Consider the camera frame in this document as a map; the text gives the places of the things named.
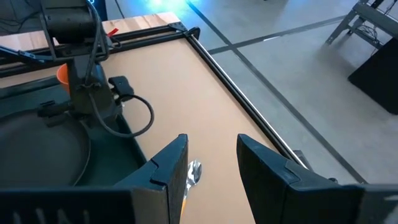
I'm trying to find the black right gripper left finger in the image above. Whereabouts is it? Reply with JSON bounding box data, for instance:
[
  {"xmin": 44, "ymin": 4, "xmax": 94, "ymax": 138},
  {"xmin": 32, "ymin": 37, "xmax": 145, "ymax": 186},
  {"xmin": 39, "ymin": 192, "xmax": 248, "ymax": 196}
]
[{"xmin": 114, "ymin": 133, "xmax": 190, "ymax": 224}]

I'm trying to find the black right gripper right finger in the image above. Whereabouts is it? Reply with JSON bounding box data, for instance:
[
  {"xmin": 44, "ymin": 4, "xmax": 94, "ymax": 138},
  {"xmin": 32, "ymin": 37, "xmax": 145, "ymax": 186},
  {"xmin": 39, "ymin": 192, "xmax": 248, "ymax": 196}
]
[{"xmin": 236, "ymin": 133, "xmax": 365, "ymax": 224}]

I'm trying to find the steel spoon with orange handle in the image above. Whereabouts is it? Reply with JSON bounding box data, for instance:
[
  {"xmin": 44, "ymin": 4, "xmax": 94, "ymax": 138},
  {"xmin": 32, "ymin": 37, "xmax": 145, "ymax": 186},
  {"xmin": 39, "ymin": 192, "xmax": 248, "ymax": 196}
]
[{"xmin": 180, "ymin": 159, "xmax": 203, "ymax": 218}]

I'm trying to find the red plastic cup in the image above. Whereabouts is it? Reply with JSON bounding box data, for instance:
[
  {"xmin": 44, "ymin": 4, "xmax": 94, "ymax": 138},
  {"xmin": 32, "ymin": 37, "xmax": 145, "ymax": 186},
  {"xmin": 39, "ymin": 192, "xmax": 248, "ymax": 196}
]
[{"xmin": 55, "ymin": 63, "xmax": 71, "ymax": 94}]

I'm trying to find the dark green plastic tray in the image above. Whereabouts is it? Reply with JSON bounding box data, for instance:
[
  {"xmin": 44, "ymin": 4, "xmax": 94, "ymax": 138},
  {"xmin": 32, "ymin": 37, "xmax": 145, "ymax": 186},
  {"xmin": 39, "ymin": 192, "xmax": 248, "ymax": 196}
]
[{"xmin": 0, "ymin": 77, "xmax": 147, "ymax": 188}]

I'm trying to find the dark grey round plate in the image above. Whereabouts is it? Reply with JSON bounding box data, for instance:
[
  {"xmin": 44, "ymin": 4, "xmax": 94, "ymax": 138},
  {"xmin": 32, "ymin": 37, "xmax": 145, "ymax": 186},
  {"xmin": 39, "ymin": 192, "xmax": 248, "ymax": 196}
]
[{"xmin": 0, "ymin": 111, "xmax": 91, "ymax": 187}]

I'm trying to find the black panel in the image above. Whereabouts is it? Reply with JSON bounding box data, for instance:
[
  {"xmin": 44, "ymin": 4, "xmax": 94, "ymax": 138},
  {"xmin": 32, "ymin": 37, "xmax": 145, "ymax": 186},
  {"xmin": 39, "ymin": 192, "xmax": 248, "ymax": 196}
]
[{"xmin": 347, "ymin": 37, "xmax": 398, "ymax": 115}]

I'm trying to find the grey metal desk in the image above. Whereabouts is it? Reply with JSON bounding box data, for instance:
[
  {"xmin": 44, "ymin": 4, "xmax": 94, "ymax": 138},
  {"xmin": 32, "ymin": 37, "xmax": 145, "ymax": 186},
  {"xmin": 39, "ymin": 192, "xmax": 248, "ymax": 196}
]
[{"xmin": 325, "ymin": 0, "xmax": 398, "ymax": 50}]

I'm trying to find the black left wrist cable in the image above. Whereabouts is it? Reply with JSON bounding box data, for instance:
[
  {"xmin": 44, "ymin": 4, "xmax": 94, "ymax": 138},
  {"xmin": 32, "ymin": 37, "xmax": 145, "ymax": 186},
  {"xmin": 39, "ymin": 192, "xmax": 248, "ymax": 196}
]
[{"xmin": 88, "ymin": 93, "xmax": 155, "ymax": 138}]

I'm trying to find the black aluminium table frame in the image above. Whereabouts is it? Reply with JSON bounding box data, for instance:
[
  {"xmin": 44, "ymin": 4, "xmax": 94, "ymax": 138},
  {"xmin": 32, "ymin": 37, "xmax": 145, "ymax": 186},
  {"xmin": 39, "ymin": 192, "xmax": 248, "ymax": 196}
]
[{"xmin": 0, "ymin": 21, "xmax": 338, "ymax": 184}]

